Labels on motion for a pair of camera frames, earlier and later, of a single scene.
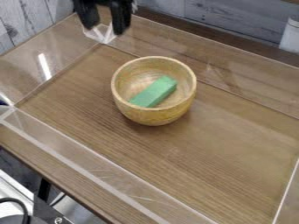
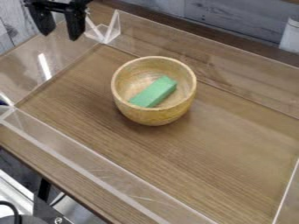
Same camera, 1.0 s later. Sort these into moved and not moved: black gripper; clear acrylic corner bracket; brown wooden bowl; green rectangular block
Moved: black gripper
Not moved: green rectangular block; clear acrylic corner bracket; brown wooden bowl
